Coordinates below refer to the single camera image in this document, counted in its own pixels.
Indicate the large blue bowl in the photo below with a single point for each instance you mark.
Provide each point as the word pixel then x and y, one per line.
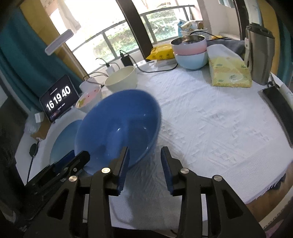
pixel 129 118

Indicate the black power adapter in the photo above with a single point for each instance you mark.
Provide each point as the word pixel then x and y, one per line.
pixel 126 61

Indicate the yellow snack bag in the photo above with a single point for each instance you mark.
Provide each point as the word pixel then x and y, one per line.
pixel 161 52

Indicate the cream white bowl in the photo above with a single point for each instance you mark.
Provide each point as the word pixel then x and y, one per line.
pixel 123 79

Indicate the white toothbrush holder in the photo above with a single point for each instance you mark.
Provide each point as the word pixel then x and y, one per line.
pixel 88 84

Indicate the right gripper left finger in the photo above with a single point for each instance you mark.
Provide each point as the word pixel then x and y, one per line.
pixel 80 207

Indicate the cardboard box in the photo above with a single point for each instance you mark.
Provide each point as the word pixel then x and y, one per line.
pixel 43 130

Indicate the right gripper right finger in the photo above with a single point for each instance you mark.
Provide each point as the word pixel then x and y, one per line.
pixel 228 216

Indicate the yellow tissue pack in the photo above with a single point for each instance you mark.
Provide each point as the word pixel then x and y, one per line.
pixel 227 69

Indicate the white basket with items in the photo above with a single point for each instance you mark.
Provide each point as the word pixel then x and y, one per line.
pixel 186 27

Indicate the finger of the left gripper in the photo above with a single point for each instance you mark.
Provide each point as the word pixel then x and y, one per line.
pixel 58 172

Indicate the white charger plug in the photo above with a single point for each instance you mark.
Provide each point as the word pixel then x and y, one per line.
pixel 110 70

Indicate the grey folded cloth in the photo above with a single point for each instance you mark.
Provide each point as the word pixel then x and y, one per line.
pixel 236 46

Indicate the white desk lamp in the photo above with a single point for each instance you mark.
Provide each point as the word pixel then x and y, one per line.
pixel 55 44

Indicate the white power strip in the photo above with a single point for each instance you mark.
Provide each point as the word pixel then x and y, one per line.
pixel 165 62

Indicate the light blue plate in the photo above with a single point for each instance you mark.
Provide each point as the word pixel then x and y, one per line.
pixel 65 142

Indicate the pink strawberry bowl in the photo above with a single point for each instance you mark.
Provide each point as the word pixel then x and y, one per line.
pixel 89 99

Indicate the black smartphone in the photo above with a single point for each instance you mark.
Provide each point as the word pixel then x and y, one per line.
pixel 280 109

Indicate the white textured table cloth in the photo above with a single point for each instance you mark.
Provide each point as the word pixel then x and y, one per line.
pixel 211 130

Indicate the stainless steel tumbler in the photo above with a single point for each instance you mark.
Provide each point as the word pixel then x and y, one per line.
pixel 259 52

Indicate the teal curtain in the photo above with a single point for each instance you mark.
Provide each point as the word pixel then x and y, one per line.
pixel 25 65

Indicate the light blue bowl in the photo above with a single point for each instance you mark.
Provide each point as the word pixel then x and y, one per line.
pixel 192 62

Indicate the pink steel-lined bowl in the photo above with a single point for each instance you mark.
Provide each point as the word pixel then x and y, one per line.
pixel 189 45

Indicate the tablet clock display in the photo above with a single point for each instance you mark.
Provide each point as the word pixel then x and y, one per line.
pixel 59 98

